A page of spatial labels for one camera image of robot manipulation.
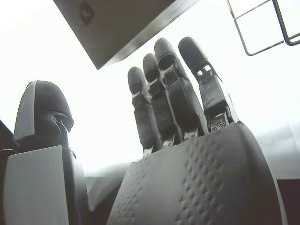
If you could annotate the beige paperback book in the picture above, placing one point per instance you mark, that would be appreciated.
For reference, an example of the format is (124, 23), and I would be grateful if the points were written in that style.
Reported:
(112, 30)

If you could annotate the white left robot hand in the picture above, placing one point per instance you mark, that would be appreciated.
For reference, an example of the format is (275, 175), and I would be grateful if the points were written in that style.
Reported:
(199, 182)

